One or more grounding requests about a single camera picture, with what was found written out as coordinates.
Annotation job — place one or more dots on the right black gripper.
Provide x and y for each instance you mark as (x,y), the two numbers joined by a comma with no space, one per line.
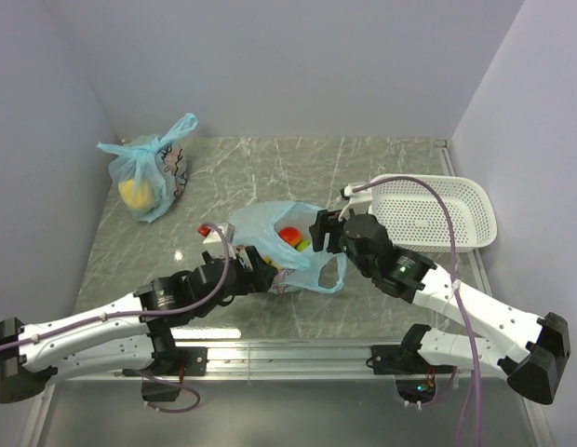
(326,222)

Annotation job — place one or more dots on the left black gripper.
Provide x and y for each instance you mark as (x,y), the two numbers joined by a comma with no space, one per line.
(258,280)

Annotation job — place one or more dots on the yellow pear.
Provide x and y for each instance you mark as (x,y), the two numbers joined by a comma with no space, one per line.
(269,261)

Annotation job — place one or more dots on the blue plastic bag with print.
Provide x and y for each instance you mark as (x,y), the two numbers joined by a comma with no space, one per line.
(258,225)

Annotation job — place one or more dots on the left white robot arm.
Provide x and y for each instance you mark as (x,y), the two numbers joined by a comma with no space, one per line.
(132,334)

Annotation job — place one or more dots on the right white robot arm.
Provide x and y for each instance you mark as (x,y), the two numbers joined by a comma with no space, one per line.
(529,352)

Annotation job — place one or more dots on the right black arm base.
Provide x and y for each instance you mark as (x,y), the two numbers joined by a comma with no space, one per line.
(414,377)

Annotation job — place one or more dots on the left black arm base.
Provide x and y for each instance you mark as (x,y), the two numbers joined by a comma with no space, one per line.
(162,382)

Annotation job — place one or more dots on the green fruit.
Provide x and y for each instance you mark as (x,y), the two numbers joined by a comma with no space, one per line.
(303,245)

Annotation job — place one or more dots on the yellow fruit in left bag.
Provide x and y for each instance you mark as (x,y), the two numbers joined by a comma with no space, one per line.
(137,195)

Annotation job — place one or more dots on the knotted blue bag left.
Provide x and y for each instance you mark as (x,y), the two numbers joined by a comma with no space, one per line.
(156,159)

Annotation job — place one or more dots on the red apple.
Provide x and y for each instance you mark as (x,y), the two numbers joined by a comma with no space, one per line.
(291,235)

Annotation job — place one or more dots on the white perforated plastic basket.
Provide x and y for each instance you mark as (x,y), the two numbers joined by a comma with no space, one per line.
(426,215)

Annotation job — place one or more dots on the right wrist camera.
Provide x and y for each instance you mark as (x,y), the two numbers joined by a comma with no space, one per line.
(358,200)

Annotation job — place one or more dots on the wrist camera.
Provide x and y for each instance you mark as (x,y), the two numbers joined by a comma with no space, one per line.
(358,200)
(216,233)

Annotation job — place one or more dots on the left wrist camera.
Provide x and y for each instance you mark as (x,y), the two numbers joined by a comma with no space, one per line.
(216,233)

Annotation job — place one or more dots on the aluminium rail frame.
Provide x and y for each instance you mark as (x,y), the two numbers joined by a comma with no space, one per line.
(284,370)

